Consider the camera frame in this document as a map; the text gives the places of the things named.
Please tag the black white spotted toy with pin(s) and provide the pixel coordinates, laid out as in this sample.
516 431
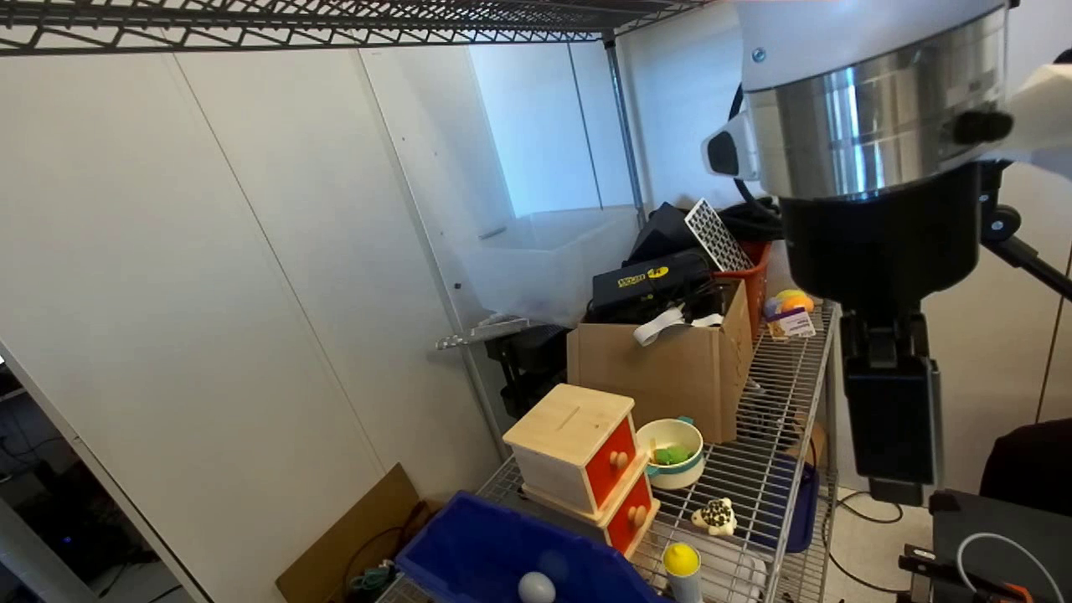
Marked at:
716 516

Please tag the black case yellow logo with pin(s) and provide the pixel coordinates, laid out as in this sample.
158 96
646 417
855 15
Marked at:
647 278

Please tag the green toy vegetable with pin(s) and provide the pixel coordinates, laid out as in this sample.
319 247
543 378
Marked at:
672 455

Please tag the red tube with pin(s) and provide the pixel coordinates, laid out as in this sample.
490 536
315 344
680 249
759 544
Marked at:
759 288

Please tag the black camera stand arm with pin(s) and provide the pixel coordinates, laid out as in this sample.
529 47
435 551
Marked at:
1040 269

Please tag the white keyboard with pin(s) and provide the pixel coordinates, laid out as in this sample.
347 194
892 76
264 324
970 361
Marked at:
717 235

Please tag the blue plastic bin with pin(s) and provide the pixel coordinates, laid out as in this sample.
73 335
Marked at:
480 555

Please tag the clear plastic storage bin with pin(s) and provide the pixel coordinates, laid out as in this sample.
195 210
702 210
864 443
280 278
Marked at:
539 269

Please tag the brown flat board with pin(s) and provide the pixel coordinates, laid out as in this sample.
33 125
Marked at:
347 547

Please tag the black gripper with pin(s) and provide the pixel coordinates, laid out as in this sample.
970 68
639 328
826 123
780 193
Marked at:
892 419

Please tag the light blue tube yellow cap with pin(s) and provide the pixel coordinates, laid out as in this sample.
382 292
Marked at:
683 562

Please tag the red drawer with wooden knob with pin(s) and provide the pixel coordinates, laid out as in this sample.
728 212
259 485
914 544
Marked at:
611 462
634 516

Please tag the orange yellow toy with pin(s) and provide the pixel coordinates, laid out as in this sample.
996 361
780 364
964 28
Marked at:
793 304

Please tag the black boxy object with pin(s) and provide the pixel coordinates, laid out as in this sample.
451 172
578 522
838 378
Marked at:
531 371

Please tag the brown cardboard box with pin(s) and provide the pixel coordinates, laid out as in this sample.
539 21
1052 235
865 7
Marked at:
659 372

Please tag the wooden two-drawer cabinet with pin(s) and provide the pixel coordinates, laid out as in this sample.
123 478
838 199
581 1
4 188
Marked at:
565 431

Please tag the silver metal rail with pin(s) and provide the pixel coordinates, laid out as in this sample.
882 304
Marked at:
480 333

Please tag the black fabric bundle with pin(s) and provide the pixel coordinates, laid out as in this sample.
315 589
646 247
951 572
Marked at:
665 229

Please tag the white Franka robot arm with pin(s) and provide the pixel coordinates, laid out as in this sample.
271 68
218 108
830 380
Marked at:
882 103

